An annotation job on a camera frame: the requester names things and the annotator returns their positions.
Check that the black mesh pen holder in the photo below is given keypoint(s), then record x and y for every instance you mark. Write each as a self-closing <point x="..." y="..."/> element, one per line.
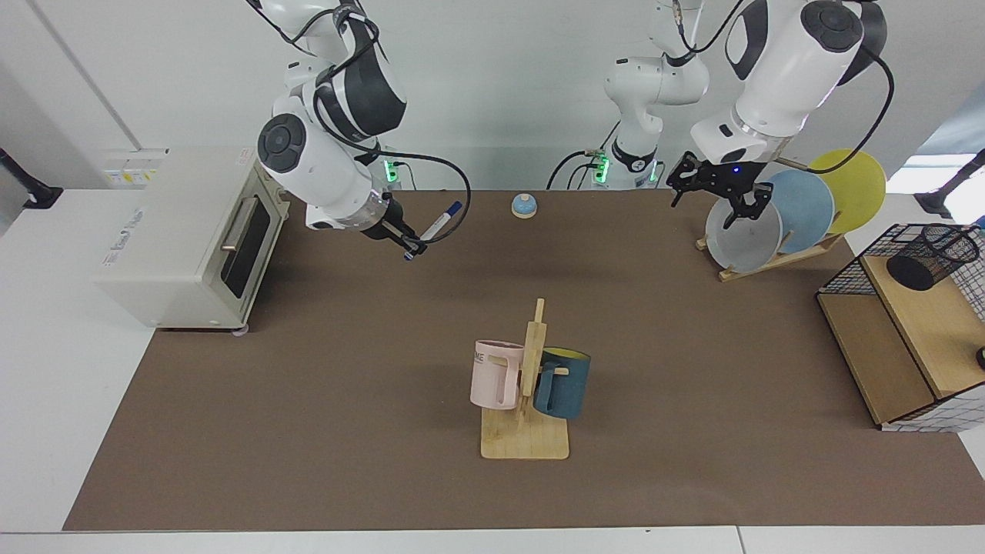
<point x="912" y="271"/>

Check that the light blue plate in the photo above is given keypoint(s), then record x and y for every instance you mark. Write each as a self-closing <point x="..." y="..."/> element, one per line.
<point x="804" y="211"/>

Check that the wooden cup stand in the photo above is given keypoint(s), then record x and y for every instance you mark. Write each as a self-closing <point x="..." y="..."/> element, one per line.
<point x="525" y="442"/>

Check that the white marker with blue cap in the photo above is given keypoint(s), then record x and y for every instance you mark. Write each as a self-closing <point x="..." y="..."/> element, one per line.
<point x="440" y="223"/>

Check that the brown table cloth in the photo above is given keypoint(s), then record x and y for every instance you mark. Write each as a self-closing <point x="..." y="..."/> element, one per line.
<point x="346" y="431"/>

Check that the pink cup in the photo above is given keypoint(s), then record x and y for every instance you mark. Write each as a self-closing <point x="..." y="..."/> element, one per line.
<point x="489" y="377"/>

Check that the grey plate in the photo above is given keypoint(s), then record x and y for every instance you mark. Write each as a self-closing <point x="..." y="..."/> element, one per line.
<point x="742" y="246"/>

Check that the dark blue cup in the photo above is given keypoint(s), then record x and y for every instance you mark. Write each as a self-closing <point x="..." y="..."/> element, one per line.
<point x="569" y="385"/>

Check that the pale toaster oven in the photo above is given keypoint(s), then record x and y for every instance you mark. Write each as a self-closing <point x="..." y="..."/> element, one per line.
<point x="169" y="261"/>

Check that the white socket box yellow labels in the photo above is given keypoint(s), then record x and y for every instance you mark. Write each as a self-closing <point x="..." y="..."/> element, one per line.
<point x="131" y="165"/>

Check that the small blue round bell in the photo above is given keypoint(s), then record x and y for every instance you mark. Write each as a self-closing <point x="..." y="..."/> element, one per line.
<point x="523" y="205"/>

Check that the yellow plate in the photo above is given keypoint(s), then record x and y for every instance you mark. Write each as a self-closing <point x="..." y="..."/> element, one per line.
<point x="858" y="188"/>

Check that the wooden plate rack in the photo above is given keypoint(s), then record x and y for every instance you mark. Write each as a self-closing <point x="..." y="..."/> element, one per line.
<point x="769" y="263"/>

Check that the black clamp mount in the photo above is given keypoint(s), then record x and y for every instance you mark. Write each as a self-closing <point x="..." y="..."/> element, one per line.
<point x="35" y="196"/>
<point x="935" y="204"/>

